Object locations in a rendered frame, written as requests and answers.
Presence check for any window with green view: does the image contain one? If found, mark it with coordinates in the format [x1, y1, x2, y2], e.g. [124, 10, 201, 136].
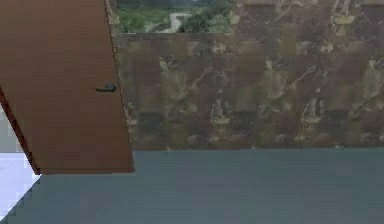
[114, 0, 234, 35]

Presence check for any brown wooden room door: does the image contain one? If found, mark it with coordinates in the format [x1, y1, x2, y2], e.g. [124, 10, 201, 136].
[0, 0, 136, 176]

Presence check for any black door handle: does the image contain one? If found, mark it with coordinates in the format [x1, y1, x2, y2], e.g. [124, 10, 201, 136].
[94, 83, 118, 94]

